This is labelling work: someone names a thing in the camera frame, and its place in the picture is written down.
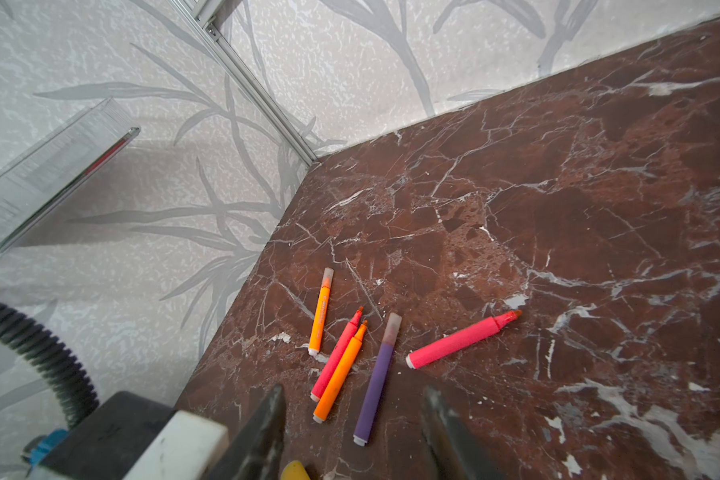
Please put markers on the pink highlighter left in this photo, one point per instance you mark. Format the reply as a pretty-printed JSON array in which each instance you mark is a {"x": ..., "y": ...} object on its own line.
[{"x": 337, "y": 354}]

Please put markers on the purple highlighter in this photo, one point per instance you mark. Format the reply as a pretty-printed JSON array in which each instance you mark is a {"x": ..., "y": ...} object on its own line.
[{"x": 374, "y": 391}]

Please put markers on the orange highlighter pair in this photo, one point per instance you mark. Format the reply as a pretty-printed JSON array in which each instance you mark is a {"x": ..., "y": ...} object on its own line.
[{"x": 315, "y": 341}]

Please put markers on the pink highlighter centre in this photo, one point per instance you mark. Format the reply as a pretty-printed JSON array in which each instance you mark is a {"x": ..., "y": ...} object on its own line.
[{"x": 460, "y": 340}]

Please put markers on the clear plastic wall tray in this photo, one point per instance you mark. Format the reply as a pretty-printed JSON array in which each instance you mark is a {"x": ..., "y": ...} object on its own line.
[{"x": 49, "y": 171}]

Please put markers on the yellow toy shovel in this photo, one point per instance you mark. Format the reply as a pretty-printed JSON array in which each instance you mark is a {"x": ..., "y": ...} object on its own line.
[{"x": 295, "y": 470}]

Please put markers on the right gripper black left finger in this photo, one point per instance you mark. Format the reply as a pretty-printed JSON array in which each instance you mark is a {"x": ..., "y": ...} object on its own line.
[{"x": 256, "y": 451}]

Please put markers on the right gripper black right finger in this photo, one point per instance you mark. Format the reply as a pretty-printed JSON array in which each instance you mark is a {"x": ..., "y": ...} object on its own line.
[{"x": 454, "y": 452}]

